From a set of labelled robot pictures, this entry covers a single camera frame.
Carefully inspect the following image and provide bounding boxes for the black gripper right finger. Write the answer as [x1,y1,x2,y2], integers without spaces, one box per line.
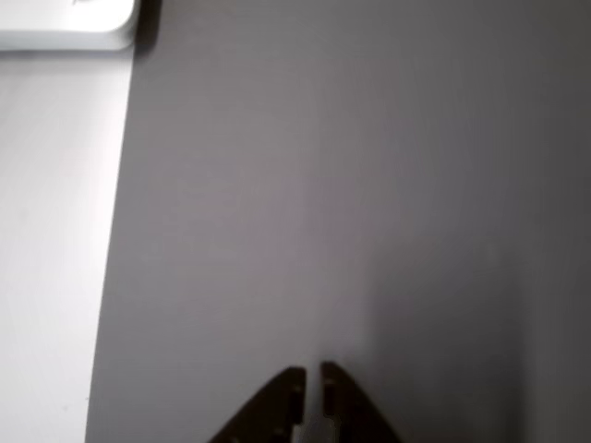
[320,361,403,443]

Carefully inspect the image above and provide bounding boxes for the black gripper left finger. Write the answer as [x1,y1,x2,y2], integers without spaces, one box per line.
[207,366,307,443]

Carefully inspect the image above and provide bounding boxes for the grey work mat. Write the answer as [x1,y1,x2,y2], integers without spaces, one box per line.
[85,0,591,443]

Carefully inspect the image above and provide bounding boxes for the white rounded flat device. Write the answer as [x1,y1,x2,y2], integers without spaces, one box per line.
[0,0,139,53]

